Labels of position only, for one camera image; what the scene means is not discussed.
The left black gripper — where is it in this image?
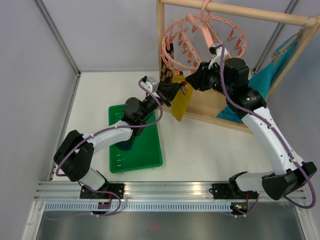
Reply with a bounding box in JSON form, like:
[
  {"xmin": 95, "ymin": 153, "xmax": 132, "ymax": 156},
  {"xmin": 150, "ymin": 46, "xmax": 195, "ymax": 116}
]
[{"xmin": 139, "ymin": 81, "xmax": 184, "ymax": 121}]

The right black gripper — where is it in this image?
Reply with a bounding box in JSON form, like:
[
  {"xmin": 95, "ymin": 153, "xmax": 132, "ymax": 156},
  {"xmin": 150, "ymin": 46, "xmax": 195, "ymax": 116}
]
[{"xmin": 186, "ymin": 59, "xmax": 234, "ymax": 97}]

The brown argyle sock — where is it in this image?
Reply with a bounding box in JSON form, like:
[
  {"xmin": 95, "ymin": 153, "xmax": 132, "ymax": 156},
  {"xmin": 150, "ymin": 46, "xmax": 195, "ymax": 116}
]
[
  {"xmin": 159, "ymin": 60, "xmax": 173, "ymax": 84},
  {"xmin": 166, "ymin": 42, "xmax": 174, "ymax": 59}
]

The pink round clip hanger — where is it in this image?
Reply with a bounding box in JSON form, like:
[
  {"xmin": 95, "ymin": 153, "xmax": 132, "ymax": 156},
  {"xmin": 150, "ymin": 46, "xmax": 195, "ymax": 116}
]
[{"xmin": 158, "ymin": 0, "xmax": 246, "ymax": 76}]

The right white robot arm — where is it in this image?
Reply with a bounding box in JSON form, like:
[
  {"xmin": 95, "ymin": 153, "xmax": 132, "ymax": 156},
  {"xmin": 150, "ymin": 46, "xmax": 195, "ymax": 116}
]
[{"xmin": 185, "ymin": 58, "xmax": 317, "ymax": 200}]

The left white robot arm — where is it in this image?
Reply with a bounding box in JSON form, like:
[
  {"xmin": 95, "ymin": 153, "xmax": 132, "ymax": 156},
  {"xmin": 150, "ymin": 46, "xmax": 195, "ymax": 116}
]
[{"xmin": 53, "ymin": 77, "xmax": 186, "ymax": 199}]

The wooden clothes rack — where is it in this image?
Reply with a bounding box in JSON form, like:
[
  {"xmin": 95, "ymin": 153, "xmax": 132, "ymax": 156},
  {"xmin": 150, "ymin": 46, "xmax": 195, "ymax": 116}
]
[{"xmin": 156, "ymin": 0, "xmax": 320, "ymax": 133}]

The teal cloth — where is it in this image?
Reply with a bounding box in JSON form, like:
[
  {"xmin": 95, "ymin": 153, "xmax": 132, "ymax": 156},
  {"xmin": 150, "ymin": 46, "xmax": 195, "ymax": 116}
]
[{"xmin": 216, "ymin": 32, "xmax": 301, "ymax": 123}]

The green plastic tray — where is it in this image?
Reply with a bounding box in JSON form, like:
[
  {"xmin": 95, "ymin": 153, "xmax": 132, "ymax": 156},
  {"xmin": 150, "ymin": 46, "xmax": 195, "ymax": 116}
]
[{"xmin": 108, "ymin": 104, "xmax": 164, "ymax": 174}]

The teal reindeer sock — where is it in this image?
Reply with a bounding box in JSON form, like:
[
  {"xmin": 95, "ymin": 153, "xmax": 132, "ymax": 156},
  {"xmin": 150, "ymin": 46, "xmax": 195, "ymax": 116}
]
[{"xmin": 116, "ymin": 139, "xmax": 134, "ymax": 151}]

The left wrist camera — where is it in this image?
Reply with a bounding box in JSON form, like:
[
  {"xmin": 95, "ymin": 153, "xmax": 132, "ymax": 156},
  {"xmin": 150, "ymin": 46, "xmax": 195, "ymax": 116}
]
[{"xmin": 141, "ymin": 76, "xmax": 160, "ymax": 94}]

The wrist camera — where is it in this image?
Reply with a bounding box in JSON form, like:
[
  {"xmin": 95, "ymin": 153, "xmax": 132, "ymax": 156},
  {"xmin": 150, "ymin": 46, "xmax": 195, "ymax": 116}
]
[
  {"xmin": 208, "ymin": 43, "xmax": 229, "ymax": 70},
  {"xmin": 141, "ymin": 76, "xmax": 160, "ymax": 94}
]

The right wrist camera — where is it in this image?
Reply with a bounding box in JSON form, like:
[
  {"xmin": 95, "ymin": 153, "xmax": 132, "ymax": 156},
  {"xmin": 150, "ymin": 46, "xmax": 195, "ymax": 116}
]
[{"xmin": 208, "ymin": 43, "xmax": 229, "ymax": 70}]

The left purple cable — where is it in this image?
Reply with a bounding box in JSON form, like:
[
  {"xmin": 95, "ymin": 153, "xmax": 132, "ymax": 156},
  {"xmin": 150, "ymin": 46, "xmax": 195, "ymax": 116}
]
[{"xmin": 54, "ymin": 79, "xmax": 165, "ymax": 177}]

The purple cable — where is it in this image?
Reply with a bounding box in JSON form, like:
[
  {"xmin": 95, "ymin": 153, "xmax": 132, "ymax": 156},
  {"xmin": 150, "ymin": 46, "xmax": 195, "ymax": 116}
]
[
  {"xmin": 54, "ymin": 79, "xmax": 165, "ymax": 177},
  {"xmin": 219, "ymin": 44, "xmax": 315, "ymax": 209}
]

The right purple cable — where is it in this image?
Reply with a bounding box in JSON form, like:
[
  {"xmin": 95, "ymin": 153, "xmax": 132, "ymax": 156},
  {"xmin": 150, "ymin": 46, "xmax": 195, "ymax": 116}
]
[{"xmin": 219, "ymin": 44, "xmax": 315, "ymax": 209}]

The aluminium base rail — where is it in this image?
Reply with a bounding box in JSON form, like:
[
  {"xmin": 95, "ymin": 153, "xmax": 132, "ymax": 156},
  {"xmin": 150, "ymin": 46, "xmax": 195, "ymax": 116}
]
[{"xmin": 33, "ymin": 181, "xmax": 276, "ymax": 201}]

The white cable duct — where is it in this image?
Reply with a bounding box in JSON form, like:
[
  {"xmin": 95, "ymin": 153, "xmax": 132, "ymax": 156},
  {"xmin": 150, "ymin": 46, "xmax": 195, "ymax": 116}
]
[{"xmin": 44, "ymin": 201, "xmax": 247, "ymax": 213}]

